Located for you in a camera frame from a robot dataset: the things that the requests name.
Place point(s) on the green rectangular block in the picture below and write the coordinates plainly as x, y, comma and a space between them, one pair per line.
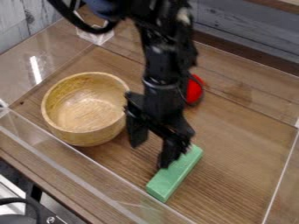
166, 181

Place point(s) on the black metal stand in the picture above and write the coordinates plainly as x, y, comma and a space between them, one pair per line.
20, 210

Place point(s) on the red toy strawberry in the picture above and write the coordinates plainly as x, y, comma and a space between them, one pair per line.
195, 90

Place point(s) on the clear acrylic tray wall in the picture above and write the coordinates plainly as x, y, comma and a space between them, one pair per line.
87, 188

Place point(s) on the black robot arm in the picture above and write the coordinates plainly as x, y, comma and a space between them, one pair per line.
164, 24

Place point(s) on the clear acrylic corner bracket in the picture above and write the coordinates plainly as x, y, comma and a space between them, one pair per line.
96, 39

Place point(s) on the brown wooden bowl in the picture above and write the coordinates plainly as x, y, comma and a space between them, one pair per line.
83, 108

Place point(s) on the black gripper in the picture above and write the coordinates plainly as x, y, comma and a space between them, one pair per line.
156, 111

